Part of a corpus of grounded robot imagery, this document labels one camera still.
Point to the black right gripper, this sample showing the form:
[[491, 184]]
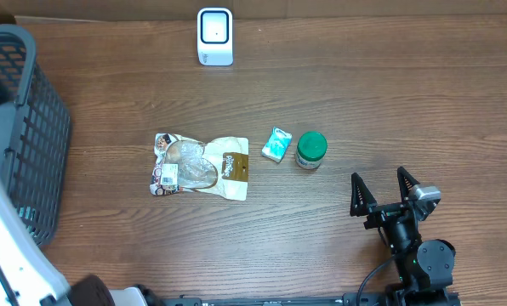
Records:
[[363, 204]]

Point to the green lid jar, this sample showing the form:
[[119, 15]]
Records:
[[311, 149]]

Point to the teal tissue packet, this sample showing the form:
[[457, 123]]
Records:
[[277, 145]]

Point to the beige snack pouch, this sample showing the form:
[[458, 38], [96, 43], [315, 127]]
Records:
[[218, 167]]

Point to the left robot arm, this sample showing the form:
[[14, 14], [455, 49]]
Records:
[[27, 278]]

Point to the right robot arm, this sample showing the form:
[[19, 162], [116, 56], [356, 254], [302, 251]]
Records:
[[425, 268]]

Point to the white barcode scanner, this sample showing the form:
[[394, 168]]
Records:
[[215, 36]]

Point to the grey plastic mesh basket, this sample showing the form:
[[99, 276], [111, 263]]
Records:
[[35, 132]]

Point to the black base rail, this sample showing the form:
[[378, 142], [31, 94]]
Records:
[[270, 302]]

